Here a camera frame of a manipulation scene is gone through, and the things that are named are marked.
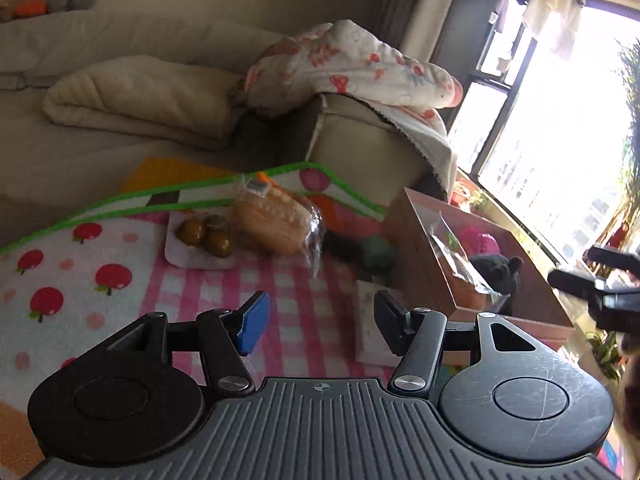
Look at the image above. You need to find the pink cardboard box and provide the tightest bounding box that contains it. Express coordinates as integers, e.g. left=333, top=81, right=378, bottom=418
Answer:
left=383, top=188, right=574, bottom=349

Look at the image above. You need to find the black plush toy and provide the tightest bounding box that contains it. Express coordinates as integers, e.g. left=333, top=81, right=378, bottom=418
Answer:
left=470, top=254, right=524, bottom=315

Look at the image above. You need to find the pink silicone cup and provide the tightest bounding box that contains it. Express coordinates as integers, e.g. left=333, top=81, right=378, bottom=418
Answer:
left=458, top=226, right=501, bottom=257

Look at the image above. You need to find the bread bun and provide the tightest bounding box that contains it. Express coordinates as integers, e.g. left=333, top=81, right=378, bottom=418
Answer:
left=231, top=172, right=324, bottom=278

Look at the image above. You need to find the potted palm plant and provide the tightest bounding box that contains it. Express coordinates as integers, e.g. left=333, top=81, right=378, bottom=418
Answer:
left=598, top=39, right=639, bottom=249

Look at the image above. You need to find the green toy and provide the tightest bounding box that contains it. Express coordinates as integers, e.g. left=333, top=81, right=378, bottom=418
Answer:
left=322, top=231, right=397, bottom=274

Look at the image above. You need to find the tray of brown fruits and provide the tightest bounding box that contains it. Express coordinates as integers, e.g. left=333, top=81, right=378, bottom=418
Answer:
left=164, top=212, right=247, bottom=271

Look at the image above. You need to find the colourful play mat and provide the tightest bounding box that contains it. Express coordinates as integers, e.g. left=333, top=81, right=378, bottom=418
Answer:
left=1, top=178, right=390, bottom=479

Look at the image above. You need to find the folded beige blanket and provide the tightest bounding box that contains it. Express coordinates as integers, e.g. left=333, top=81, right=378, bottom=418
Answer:
left=42, top=55, right=241, bottom=151

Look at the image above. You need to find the floral baby blanket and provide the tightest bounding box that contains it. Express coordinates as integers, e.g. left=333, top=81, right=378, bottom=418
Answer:
left=243, top=20, right=463, bottom=200

